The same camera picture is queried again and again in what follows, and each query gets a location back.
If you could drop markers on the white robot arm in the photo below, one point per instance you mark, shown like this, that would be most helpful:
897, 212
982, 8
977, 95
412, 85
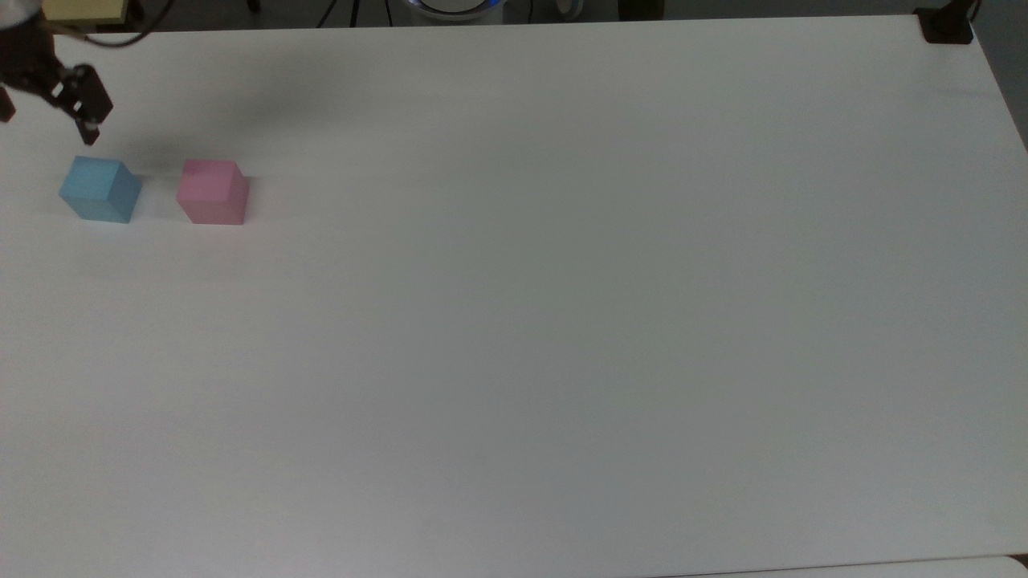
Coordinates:
16, 10

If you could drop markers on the black clamp mount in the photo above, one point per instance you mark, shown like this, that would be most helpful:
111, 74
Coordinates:
946, 26

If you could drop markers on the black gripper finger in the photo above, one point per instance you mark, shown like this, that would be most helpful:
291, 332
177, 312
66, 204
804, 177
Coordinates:
87, 100
6, 104

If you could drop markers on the blue cube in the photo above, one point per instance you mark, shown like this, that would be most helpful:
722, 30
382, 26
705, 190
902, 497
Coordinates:
100, 191

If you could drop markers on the yellow wooden table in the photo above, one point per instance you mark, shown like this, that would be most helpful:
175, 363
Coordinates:
84, 10

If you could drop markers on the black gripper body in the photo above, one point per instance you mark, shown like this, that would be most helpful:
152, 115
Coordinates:
28, 60

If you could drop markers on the pink cube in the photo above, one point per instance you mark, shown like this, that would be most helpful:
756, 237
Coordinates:
211, 193

